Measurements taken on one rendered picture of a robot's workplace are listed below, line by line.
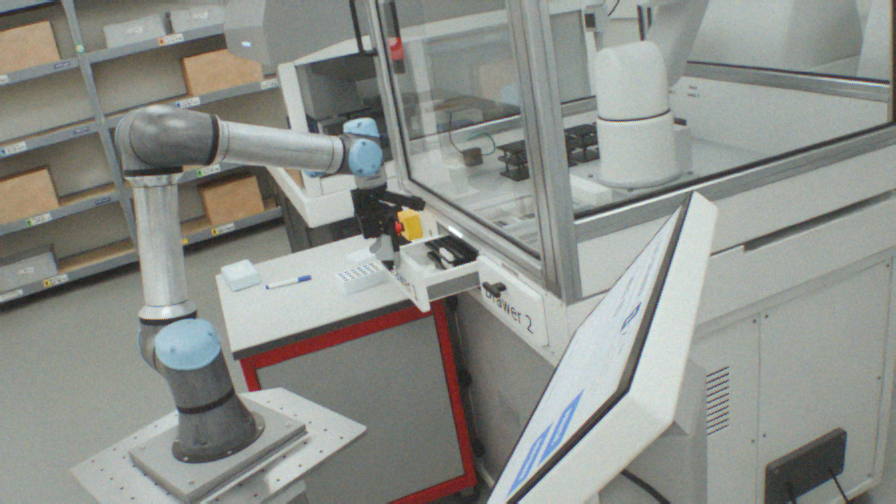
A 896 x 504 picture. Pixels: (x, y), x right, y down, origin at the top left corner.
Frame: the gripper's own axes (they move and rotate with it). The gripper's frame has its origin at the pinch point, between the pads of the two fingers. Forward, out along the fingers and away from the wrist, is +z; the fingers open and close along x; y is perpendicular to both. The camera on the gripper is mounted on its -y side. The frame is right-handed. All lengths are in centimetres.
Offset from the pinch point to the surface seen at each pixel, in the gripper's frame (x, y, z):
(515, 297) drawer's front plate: 36.7, -14.3, 0.8
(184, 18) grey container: -375, 26, -72
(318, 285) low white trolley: -36.8, 15.6, 14.5
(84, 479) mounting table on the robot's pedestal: 29, 78, 15
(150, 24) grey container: -373, 49, -73
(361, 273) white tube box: -26.6, 4.3, 10.7
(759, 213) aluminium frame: 55, -63, -9
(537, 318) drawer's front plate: 46.0, -14.4, 1.9
